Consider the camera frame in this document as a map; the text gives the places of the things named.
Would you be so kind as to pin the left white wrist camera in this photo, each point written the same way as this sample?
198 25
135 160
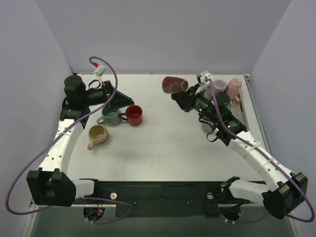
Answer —
100 70

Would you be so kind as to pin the red mug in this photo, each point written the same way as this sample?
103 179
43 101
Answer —
133 115

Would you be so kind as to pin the beige round mug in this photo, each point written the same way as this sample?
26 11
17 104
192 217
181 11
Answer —
98 136

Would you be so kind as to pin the pink faceted mug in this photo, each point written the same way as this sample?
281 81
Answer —
234 91

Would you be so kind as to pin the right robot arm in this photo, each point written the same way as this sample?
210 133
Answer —
282 191

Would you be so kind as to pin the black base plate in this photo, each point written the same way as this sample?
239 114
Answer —
160 199

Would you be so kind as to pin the purple mug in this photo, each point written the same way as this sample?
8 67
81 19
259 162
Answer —
220 85

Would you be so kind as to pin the green speckled mug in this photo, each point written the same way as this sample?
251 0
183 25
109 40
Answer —
109 116

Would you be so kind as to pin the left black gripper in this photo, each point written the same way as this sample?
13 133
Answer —
108 91

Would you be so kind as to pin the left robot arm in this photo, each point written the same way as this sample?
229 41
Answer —
49 184

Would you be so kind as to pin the metal tray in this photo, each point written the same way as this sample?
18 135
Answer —
237 112

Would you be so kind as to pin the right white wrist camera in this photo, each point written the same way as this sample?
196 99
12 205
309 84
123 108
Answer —
203 77

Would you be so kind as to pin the small brown cup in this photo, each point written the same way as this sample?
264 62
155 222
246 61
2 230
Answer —
172 85

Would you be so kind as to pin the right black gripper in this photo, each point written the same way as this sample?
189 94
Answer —
188 96

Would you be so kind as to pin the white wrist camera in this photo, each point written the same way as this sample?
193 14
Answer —
100 70
203 77

